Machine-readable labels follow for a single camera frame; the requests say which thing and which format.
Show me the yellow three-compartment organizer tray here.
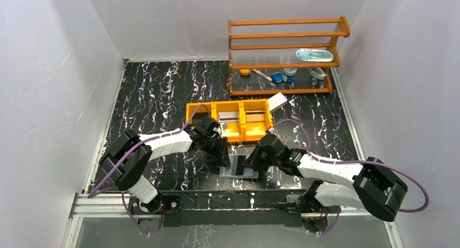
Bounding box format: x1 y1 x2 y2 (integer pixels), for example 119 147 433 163
186 99 273 143

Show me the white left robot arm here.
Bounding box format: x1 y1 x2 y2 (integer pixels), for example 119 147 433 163
99 115 231 206

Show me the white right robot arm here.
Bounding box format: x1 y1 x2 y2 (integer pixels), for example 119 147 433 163
242 133 408 222

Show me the silver card in tray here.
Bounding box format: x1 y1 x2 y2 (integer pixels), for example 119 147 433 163
218 111 239 123

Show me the brown card in tray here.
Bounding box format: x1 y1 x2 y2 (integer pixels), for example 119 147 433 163
245 111 266 123

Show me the green and white box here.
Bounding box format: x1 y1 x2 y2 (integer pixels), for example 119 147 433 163
267 93 288 113

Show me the small blue box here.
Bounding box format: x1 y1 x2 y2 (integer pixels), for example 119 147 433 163
271 72 283 84

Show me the white marker pen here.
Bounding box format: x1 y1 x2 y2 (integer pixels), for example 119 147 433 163
251 69 273 82

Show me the small yellow block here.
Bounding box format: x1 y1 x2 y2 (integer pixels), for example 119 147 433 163
239 69 251 77

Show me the white jar blue label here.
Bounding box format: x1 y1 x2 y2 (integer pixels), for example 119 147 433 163
282 68 298 83

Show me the orange wooden shelf rack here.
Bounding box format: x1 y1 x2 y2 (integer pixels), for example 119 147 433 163
228 16 351 96

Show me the teal blister pack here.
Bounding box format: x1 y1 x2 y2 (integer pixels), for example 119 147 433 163
295 48 334 62

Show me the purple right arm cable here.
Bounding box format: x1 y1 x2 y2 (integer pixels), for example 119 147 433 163
267 118 430 236

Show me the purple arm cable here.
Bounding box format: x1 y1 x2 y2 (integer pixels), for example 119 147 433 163
267 118 430 236
87 104 213 236

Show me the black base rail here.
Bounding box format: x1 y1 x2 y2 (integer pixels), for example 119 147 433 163
127 190 338 231

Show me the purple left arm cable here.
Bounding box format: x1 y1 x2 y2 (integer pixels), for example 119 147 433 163
87 104 213 236

